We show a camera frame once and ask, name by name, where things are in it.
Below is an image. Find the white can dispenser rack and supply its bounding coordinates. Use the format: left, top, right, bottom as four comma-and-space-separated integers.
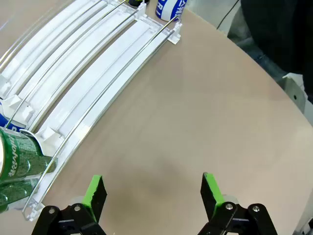
0, 0, 183, 222

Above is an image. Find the person in navy jacket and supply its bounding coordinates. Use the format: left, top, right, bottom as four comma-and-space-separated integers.
226, 0, 313, 103

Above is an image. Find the green Chilsung cider can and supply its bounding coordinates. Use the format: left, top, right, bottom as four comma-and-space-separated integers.
0, 176, 41, 214
0, 127, 59, 185

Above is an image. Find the black Pepsi can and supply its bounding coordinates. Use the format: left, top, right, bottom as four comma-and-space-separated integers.
128, 0, 150, 7

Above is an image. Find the blue Pocari Sweat can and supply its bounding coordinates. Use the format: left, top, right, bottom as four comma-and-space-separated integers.
0, 113, 25, 135
155, 0, 188, 22

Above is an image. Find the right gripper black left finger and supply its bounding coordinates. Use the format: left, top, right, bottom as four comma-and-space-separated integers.
31, 174, 108, 235

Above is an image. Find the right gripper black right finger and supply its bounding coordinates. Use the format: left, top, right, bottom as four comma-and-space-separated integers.
197, 172, 278, 235

